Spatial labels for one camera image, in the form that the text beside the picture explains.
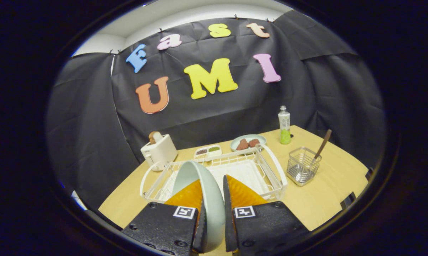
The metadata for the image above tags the white divided condiment dish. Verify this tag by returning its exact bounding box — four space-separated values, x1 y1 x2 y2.
194 145 222 159

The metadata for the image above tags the green drink bottle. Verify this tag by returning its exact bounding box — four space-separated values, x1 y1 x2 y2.
278 106 291 145

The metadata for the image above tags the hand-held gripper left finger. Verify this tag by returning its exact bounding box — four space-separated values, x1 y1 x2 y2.
121 179 208 256

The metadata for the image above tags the silver wire basket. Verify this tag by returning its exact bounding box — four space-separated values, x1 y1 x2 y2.
287 147 322 187

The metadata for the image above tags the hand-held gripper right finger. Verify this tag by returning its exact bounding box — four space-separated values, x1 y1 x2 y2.
223 174 310 255

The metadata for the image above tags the pale green plate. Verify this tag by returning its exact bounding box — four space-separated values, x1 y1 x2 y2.
171 161 226 254

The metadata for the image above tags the white wire dish rack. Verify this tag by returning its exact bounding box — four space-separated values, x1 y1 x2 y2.
140 144 288 204

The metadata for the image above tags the black backdrop cloth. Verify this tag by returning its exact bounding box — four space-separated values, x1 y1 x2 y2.
45 10 386 210

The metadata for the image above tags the brown handled spoon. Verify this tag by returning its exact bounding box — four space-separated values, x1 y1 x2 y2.
295 129 332 182

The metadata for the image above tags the black table clamp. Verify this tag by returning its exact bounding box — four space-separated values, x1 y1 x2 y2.
340 192 356 210

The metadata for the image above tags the white toaster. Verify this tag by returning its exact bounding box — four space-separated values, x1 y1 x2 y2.
140 134 178 171

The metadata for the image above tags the grey plate with meat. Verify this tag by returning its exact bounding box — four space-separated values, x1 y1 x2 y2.
230 134 267 151

